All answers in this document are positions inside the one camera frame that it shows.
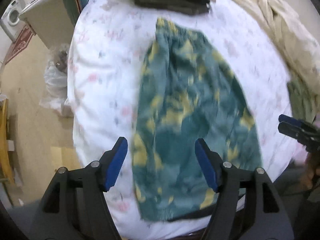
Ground green camouflage shorts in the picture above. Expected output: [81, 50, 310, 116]
[131, 18, 262, 222]

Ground cream crumpled duvet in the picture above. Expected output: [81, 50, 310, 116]
[233, 0, 319, 94]

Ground red floor mat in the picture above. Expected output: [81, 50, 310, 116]
[3, 25, 33, 65]

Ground floral white bed sheet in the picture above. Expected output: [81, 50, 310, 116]
[67, 0, 298, 239]

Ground yellow wooden chair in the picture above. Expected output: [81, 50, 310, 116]
[0, 94, 15, 184]

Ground white plastic bag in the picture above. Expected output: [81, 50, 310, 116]
[39, 43, 73, 118]

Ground person's right hand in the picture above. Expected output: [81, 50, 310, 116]
[300, 153, 319, 190]

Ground white washing machine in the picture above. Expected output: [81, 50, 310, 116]
[1, 0, 25, 43]

